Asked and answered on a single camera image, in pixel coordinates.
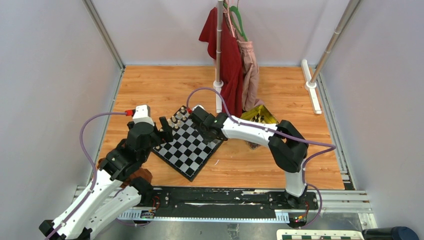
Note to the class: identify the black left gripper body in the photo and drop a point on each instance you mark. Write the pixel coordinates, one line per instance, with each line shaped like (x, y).
(156, 140)

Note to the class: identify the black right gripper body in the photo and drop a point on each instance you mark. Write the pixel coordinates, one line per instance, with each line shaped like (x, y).
(203, 131)

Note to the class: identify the black white chessboard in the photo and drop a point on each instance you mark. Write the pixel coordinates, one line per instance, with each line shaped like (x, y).
(190, 162)

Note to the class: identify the yellow metal tin tray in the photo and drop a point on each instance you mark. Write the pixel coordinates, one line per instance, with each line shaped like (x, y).
(262, 110)

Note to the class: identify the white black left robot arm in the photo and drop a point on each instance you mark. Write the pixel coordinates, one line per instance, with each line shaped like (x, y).
(113, 189)

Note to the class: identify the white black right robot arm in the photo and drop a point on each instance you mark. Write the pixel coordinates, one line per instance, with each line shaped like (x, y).
(287, 146)

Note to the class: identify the cream chess pieces row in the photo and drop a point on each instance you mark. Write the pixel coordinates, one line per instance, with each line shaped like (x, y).
(183, 133)

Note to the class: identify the black chess pieces in tin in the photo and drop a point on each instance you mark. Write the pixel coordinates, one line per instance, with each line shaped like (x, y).
(258, 118)

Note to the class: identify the brown crumpled cloth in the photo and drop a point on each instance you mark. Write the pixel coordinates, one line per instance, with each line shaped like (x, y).
(140, 173)

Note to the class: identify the white centre rack foot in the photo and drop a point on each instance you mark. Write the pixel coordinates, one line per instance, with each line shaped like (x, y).
(218, 96)

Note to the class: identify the white rack foot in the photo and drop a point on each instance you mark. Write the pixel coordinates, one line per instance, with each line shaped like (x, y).
(218, 96)
(311, 87)

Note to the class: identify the pink hanging garment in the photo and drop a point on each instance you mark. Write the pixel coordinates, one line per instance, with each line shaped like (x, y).
(250, 68)

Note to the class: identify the white right rack foot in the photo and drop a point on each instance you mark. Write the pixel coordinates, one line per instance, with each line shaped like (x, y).
(311, 87)

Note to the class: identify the silver centre rack pole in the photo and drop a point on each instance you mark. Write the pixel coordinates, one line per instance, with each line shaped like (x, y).
(220, 7)

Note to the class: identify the silver rack pole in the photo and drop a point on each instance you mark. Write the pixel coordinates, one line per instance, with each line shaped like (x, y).
(343, 22)
(220, 7)

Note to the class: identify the green clothes hanger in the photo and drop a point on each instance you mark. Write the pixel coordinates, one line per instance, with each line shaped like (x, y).
(235, 18)

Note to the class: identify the green white chessboard box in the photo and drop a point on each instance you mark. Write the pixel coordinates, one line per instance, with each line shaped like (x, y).
(304, 234)

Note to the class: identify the silver right rack pole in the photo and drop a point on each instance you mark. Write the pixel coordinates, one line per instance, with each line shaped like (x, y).
(343, 22)

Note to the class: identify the dark blue cylinder object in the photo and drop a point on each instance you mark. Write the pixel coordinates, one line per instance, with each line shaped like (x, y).
(390, 233)

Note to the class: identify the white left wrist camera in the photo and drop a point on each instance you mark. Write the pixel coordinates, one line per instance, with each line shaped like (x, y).
(142, 114)

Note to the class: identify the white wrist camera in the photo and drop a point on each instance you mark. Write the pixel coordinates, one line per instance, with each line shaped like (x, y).
(142, 114)
(198, 109)

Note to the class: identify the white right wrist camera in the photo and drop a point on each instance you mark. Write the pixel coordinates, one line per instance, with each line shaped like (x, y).
(198, 109)

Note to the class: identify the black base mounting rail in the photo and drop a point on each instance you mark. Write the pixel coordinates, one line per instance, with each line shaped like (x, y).
(229, 204)

